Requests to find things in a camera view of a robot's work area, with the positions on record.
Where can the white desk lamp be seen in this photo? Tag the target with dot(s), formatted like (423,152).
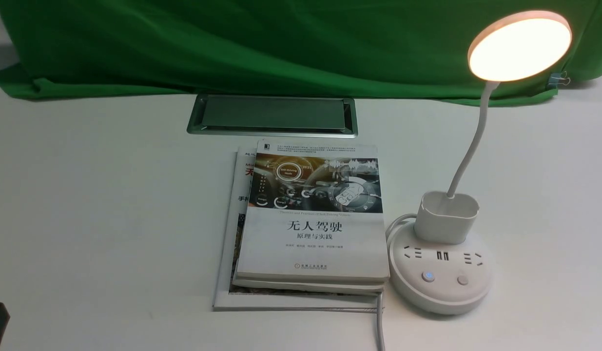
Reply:
(513,48)

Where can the white autonomous driving book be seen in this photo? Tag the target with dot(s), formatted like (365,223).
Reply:
(315,214)

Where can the bottom large magazine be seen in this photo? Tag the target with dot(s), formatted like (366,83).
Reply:
(229,297)

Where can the white round power strip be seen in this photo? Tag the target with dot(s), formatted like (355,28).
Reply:
(439,278)

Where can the green backdrop cloth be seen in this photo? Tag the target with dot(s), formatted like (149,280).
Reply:
(326,48)

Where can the blue binder clip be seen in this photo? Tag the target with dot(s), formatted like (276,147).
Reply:
(558,79)

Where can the silver desk cable hatch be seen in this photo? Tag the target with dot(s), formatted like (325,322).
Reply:
(276,116)

